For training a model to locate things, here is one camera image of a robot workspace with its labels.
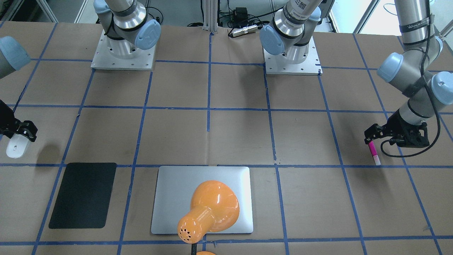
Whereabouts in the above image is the silver cylinder connector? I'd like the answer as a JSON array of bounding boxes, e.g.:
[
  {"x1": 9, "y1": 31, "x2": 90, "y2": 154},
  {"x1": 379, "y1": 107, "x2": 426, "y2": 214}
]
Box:
[{"x1": 228, "y1": 25, "x2": 258, "y2": 38}]

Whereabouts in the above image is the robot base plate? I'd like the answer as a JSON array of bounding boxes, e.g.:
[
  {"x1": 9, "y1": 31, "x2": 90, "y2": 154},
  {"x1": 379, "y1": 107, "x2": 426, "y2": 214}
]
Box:
[
  {"x1": 91, "y1": 31, "x2": 157, "y2": 71},
  {"x1": 263, "y1": 37, "x2": 323, "y2": 75}
]

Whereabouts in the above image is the pink highlighter pen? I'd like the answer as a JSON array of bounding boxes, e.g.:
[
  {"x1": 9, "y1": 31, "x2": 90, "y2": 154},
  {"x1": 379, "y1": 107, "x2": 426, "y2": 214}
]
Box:
[{"x1": 368, "y1": 141, "x2": 381, "y2": 166}]

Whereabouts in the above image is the black mousepad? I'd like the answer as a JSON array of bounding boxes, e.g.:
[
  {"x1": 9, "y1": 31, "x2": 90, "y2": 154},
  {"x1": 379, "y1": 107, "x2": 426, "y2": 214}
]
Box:
[{"x1": 48, "y1": 163, "x2": 117, "y2": 229}]

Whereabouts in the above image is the white computer mouse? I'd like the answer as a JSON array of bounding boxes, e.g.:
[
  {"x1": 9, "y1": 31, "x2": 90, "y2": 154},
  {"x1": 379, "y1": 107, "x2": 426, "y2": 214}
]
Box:
[{"x1": 6, "y1": 134, "x2": 31, "y2": 159}]

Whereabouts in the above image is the aluminium frame post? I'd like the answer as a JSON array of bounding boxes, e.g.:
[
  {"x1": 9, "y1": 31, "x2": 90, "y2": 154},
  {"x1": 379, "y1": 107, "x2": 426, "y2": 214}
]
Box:
[{"x1": 201, "y1": 0, "x2": 219, "y2": 34}]

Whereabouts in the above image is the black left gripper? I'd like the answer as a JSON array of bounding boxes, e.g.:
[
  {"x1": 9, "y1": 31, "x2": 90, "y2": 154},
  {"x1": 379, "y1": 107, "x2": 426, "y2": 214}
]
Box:
[{"x1": 365, "y1": 111, "x2": 430, "y2": 148}]

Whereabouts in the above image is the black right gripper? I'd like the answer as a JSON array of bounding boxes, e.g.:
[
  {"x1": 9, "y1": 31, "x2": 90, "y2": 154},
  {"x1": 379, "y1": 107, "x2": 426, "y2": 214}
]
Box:
[{"x1": 0, "y1": 100, "x2": 38, "y2": 142}]

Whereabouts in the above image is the silver laptop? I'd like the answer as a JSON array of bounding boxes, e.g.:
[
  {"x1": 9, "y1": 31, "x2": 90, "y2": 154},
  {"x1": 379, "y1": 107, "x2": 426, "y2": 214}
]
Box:
[{"x1": 150, "y1": 166, "x2": 254, "y2": 242}]

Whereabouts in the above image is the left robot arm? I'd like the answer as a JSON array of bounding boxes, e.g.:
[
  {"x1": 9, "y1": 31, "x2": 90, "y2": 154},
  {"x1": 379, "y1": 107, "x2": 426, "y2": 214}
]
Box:
[{"x1": 259, "y1": 0, "x2": 452, "y2": 148}]

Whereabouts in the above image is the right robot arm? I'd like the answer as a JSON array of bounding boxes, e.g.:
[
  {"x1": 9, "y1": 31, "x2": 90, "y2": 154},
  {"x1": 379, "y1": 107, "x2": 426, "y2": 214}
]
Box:
[{"x1": 1, "y1": 0, "x2": 161, "y2": 143}]

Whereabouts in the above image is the orange desk lamp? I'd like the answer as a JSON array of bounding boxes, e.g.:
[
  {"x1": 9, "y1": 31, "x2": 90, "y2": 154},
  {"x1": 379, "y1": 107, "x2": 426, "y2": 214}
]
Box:
[{"x1": 177, "y1": 180, "x2": 240, "y2": 255}]

